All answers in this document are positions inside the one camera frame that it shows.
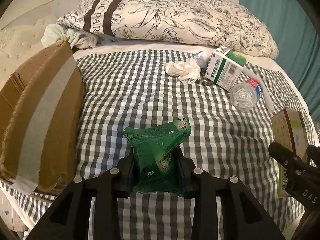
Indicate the grey bent tube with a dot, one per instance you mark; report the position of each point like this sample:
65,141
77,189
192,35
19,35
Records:
268,105

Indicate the green checked cloth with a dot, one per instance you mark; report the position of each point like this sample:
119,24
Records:
150,100

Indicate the small white crumpled wrapper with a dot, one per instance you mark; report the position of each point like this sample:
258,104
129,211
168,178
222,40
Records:
201,56

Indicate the clear bottle red blue label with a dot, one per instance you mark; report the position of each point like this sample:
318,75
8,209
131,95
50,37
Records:
245,95

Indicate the green packet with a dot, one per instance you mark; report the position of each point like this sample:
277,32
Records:
155,155

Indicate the cream dotted pillow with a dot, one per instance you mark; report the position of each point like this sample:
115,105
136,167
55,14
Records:
20,45

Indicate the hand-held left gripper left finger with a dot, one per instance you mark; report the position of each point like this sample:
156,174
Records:
126,177

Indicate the brown cardboard box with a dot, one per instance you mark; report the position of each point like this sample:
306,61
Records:
50,105

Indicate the green and white medicine box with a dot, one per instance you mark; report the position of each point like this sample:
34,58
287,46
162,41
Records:
225,67

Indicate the floral print quilt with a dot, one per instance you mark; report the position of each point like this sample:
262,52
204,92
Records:
175,20

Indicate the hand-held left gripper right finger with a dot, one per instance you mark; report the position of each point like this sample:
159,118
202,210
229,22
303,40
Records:
186,175

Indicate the pale green cloth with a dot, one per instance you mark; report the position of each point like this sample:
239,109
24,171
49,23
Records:
55,33

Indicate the crumpled white tissue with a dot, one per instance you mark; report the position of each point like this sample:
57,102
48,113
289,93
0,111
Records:
185,70

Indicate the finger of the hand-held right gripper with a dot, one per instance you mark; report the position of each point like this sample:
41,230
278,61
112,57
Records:
313,155
282,153

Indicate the tan cardboard box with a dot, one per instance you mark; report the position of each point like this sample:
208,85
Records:
290,127

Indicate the green curtain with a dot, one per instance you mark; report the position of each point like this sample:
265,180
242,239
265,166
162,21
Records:
287,30

